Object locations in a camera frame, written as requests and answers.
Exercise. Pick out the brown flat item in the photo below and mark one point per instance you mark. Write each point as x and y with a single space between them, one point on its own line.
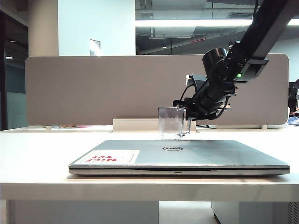
67 126

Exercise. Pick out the red and white laptop sticker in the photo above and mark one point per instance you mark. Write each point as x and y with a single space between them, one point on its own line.
126 156

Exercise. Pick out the white under-desk cabinet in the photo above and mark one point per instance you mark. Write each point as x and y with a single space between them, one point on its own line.
252 213

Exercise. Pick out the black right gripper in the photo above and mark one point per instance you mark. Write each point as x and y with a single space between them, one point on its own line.
203 108

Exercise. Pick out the long ceiling light strip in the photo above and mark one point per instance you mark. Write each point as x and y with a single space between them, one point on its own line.
187 23

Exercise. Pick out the beige fabric desk divider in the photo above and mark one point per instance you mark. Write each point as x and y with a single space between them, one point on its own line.
105 88

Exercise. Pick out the transparent grey faceted water cup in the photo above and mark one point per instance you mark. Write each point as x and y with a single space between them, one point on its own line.
170 123

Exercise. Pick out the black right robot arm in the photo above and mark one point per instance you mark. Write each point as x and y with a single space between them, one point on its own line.
264 30

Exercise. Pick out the paper notice on wall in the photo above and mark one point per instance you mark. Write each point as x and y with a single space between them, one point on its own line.
94 47

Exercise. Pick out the white object behind divider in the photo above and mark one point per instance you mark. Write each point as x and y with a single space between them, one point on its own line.
233 127

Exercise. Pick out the silver Dell laptop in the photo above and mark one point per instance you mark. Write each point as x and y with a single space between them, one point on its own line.
198 156

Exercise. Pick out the dark door frame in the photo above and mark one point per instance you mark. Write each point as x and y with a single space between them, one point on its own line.
2 70

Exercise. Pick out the white desk support panel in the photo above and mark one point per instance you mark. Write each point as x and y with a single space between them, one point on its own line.
81 213

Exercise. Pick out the blue cloth in background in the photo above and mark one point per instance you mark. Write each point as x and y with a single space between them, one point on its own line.
294 121

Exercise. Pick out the red illuminated ceiling sign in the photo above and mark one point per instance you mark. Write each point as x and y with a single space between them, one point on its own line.
197 41

